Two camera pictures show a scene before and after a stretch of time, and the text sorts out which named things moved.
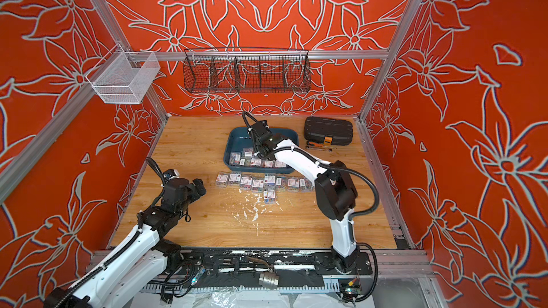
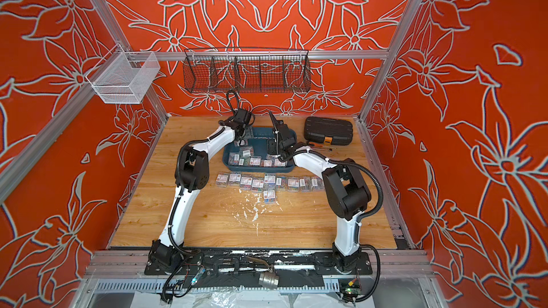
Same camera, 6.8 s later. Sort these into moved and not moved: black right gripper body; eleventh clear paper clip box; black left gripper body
Moved: black left gripper body; black right gripper body
Not moved: eleventh clear paper clip box
